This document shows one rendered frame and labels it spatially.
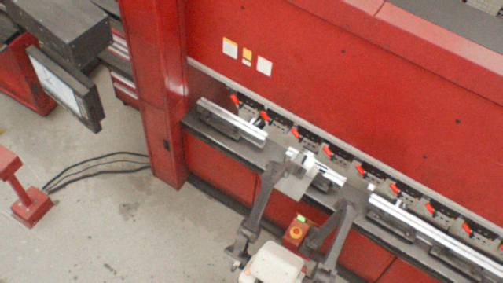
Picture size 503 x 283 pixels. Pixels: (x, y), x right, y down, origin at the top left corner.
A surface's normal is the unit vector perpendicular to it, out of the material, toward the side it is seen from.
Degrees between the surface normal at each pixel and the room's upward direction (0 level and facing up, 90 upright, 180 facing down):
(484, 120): 90
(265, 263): 48
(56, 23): 1
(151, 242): 0
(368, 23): 90
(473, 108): 90
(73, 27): 1
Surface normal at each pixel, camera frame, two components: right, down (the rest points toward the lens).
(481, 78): -0.54, 0.70
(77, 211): 0.06, -0.53
